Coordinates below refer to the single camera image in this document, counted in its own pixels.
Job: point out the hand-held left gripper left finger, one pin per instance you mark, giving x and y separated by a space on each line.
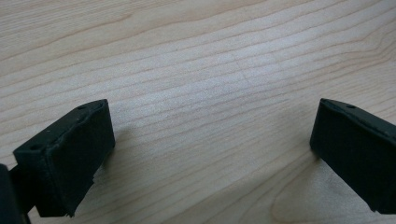
65 161

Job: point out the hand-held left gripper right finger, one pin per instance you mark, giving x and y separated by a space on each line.
355 155

